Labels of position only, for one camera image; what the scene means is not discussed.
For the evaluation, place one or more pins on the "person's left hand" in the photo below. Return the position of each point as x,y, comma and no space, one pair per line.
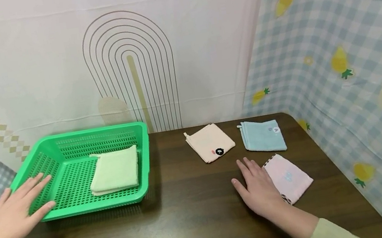
11,220

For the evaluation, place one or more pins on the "person's right hand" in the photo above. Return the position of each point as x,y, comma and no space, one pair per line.
262,193

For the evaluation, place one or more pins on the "person's left little finger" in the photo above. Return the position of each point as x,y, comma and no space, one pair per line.
6,196

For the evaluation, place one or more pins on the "person's right middle finger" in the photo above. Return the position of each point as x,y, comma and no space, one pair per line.
251,168

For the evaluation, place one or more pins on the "person's left index finger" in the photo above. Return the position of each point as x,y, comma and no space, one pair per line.
41,187

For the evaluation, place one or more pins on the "person's left thumb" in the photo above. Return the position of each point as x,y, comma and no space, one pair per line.
43,208

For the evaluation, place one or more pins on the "person's left fingers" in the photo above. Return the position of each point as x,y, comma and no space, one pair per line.
29,184

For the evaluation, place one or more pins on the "person's right ring finger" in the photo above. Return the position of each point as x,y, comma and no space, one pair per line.
263,173

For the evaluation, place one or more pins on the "person's right index finger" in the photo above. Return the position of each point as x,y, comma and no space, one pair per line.
243,171

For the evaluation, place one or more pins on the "person's right thumb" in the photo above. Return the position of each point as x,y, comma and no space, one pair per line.
240,188

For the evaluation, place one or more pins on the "person's right forearm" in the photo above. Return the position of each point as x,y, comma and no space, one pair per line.
308,228

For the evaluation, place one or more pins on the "pink folded towel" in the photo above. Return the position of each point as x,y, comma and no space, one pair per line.
292,178

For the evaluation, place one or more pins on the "green plastic perforated basket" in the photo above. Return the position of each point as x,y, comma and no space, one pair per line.
73,185

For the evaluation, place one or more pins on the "blue folded towel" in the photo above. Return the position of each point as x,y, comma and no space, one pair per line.
263,136

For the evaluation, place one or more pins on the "peach folded towel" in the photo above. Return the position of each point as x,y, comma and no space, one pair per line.
208,141

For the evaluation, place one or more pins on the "light green folded towel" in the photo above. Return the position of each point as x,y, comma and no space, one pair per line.
116,171

